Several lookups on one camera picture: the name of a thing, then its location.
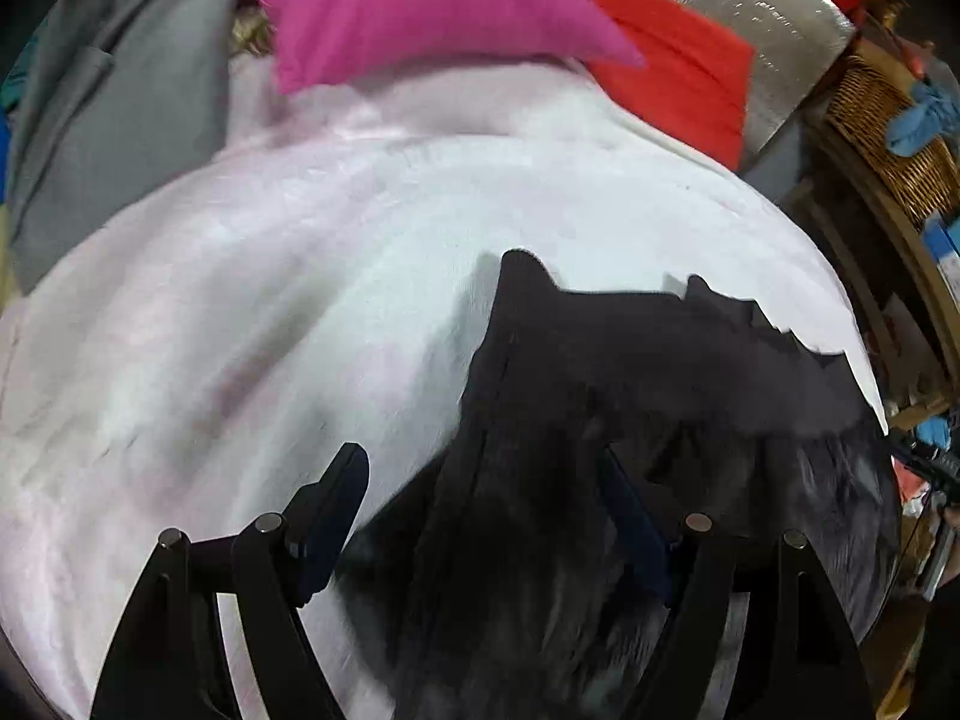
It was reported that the black quilted jacket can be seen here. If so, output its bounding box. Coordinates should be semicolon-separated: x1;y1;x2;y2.
337;250;900;718

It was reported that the blue paper box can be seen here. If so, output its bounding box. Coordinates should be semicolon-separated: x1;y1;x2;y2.
921;213;960;302

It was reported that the wooden side shelf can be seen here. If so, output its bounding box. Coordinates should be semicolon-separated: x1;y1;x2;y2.
784;43;958;429

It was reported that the light blue cloth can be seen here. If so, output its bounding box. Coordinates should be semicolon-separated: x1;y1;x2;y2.
885;82;960;158

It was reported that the wicker basket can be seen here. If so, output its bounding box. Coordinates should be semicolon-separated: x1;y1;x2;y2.
823;50;960;231

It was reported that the white fluffy blanket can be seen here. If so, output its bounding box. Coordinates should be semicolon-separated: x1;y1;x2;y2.
2;55;878;718

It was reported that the red-orange pillow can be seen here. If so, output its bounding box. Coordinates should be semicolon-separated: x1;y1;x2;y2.
587;0;754;171

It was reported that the grey coat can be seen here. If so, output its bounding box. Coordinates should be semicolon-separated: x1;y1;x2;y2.
5;0;238;293

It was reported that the pink pillow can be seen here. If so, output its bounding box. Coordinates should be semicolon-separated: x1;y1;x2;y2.
257;0;644;94

